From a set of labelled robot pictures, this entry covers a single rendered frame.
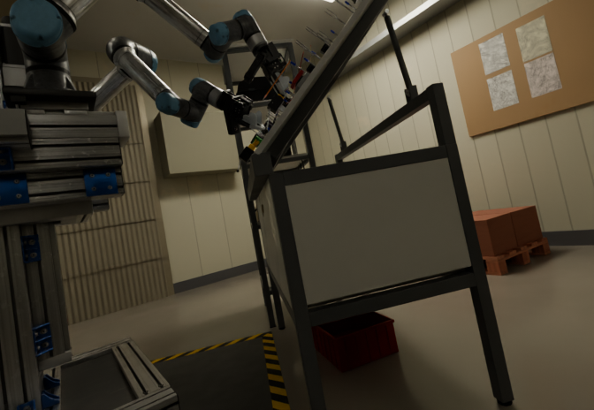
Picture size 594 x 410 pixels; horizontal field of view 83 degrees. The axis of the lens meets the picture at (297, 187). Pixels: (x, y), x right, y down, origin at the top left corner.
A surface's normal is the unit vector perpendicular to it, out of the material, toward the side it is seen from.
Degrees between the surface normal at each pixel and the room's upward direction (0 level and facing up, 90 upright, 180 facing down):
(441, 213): 90
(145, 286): 90
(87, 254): 90
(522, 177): 90
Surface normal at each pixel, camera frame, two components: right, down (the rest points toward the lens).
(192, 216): 0.57, -0.16
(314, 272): 0.15, -0.10
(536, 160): -0.80, 0.11
